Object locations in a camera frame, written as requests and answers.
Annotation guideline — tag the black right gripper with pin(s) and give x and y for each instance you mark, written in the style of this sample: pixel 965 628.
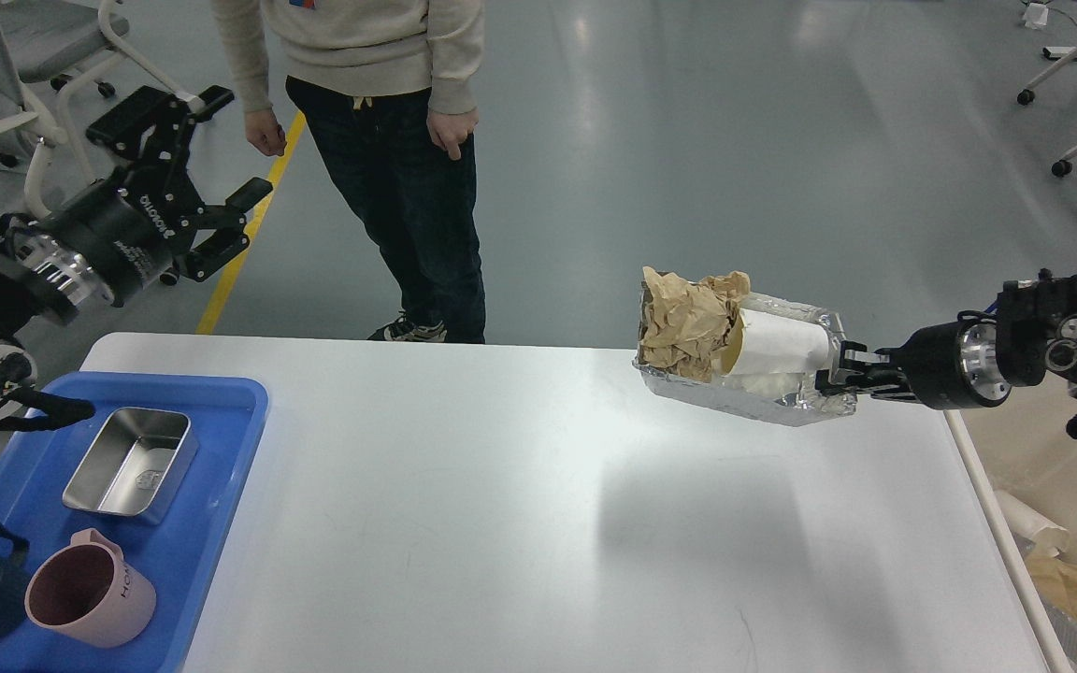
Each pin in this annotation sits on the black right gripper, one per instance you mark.
pixel 948 366

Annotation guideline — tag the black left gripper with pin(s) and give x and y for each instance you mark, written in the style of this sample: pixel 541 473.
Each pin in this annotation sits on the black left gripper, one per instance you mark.
pixel 146 221

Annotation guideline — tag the silver foil bag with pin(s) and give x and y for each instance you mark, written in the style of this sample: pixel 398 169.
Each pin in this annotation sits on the silver foil bag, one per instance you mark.
pixel 785 399

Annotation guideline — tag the cream paper cup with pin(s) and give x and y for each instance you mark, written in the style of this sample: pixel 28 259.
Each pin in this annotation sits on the cream paper cup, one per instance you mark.
pixel 761 343

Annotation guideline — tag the brown paper ball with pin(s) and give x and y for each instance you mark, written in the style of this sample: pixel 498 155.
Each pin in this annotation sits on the brown paper ball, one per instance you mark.
pixel 692 329

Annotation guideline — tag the stainless steel rectangular tray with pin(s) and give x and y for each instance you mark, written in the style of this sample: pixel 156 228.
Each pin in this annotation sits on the stainless steel rectangular tray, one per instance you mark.
pixel 135 465

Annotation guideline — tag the pink ribbed mug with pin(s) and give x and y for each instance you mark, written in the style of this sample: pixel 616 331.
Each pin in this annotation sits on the pink ribbed mug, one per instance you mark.
pixel 88 592

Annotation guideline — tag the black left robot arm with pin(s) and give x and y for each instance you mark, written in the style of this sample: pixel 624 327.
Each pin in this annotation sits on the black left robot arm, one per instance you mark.
pixel 23 297

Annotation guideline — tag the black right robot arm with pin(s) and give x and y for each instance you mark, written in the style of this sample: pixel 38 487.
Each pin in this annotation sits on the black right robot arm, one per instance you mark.
pixel 1029 331

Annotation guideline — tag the beige plastic bin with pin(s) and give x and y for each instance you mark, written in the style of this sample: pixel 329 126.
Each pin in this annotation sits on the beige plastic bin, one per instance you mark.
pixel 1022 448

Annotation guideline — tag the person in beige sweater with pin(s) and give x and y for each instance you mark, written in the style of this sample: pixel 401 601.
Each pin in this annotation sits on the person in beige sweater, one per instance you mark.
pixel 385 90

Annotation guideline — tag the brown paper trash in bin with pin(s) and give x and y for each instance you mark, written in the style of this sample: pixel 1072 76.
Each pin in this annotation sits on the brown paper trash in bin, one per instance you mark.
pixel 1042 545

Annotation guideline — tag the white power adapter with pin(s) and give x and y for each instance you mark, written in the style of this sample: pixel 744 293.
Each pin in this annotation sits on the white power adapter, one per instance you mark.
pixel 1036 15

